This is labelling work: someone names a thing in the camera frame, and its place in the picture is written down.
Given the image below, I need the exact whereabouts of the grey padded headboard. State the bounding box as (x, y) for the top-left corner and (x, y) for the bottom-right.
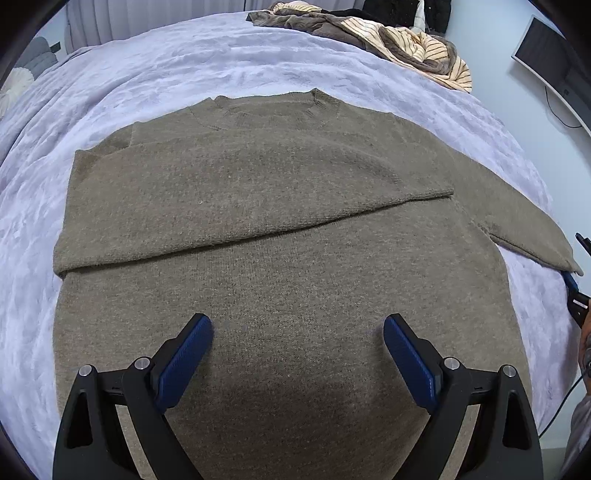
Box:
(8, 36), (62, 89)

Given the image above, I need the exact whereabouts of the cream striped garment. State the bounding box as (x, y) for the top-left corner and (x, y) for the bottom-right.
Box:
(270, 1), (473, 93)

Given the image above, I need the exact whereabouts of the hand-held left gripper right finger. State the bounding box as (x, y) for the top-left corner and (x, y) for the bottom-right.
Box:
(383, 313), (544, 480)

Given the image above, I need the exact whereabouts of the black monitor cable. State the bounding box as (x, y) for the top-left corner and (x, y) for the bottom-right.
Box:
(544, 85), (583, 129)

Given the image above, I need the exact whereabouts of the white pleated curtain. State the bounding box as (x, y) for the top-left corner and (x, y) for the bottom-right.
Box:
(65, 0), (259, 52)

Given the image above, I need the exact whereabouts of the computer monitor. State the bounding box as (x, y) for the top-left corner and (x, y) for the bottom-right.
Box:
(511, 15), (591, 129)

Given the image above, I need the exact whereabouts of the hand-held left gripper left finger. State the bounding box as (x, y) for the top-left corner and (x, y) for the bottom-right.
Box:
(52, 313), (213, 480)

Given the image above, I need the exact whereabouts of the olive-brown knit sweater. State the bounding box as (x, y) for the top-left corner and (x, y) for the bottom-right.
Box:
(52, 88), (583, 480)

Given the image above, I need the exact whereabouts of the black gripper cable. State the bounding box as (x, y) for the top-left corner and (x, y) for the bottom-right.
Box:
(538, 367), (591, 438)

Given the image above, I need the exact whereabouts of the black jacket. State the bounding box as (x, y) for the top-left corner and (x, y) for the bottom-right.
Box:
(330, 0), (452, 35)

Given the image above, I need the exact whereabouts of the person's grey clothing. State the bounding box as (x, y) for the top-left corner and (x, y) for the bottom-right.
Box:
(560, 406), (591, 477)

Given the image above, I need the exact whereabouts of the beige crumpled blanket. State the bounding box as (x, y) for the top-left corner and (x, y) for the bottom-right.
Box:
(247, 8), (468, 77)

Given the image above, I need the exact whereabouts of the white fluffy pillow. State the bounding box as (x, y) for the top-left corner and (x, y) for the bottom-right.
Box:
(0, 68), (36, 117)

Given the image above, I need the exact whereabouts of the lavender fleece blanket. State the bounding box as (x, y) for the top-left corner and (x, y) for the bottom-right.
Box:
(0, 11), (583, 480)

